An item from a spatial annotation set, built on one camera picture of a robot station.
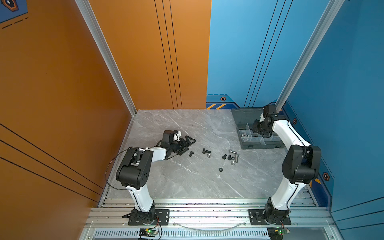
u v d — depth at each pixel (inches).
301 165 19.5
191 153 38.0
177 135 31.9
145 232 28.1
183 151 36.1
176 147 33.0
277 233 27.5
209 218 29.7
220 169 35.1
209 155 37.8
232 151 38.0
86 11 27.8
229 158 37.0
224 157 37.0
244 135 40.4
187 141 33.9
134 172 19.2
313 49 32.6
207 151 38.0
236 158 36.8
